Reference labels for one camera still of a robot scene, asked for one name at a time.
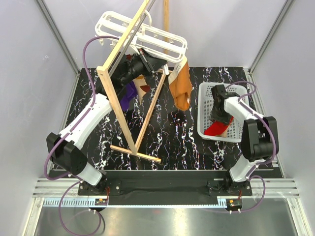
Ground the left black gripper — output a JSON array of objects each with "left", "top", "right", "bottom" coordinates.
[{"left": 121, "top": 48, "right": 166, "bottom": 86}]

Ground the white plastic clip hanger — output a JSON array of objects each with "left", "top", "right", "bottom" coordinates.
[{"left": 94, "top": 11, "right": 188, "bottom": 64}]

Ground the beige striped sock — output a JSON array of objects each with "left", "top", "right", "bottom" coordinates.
[{"left": 133, "top": 75, "right": 151, "bottom": 105}]

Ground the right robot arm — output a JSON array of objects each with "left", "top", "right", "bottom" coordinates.
[{"left": 204, "top": 84, "right": 279, "bottom": 195}]

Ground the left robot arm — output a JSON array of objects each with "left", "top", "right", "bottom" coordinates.
[{"left": 46, "top": 48, "right": 167, "bottom": 195}]

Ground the red sock in basket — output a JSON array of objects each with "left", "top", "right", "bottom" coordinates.
[{"left": 203, "top": 117, "right": 234, "bottom": 138}]

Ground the white perforated plastic basket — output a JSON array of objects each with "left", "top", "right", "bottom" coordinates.
[{"left": 197, "top": 82, "right": 244, "bottom": 143}]

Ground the orange sock with cream cuff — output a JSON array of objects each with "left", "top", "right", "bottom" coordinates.
[{"left": 168, "top": 58, "right": 192, "bottom": 111}]

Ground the purple sock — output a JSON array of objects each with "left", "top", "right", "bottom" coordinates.
[{"left": 120, "top": 81, "right": 137, "bottom": 111}]

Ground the grey metal rack rod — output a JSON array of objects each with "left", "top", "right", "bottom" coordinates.
[{"left": 103, "top": 0, "right": 155, "bottom": 76}]

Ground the black marble pattern mat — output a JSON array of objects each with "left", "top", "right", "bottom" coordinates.
[{"left": 82, "top": 67, "right": 249, "bottom": 170}]

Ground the wooden drying rack frame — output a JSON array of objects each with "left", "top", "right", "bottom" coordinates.
[{"left": 95, "top": 0, "right": 174, "bottom": 163}]

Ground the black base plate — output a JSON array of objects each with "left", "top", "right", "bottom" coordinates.
[{"left": 78, "top": 170, "right": 254, "bottom": 207}]

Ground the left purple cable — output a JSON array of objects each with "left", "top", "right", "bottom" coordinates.
[{"left": 43, "top": 35, "right": 124, "bottom": 236}]

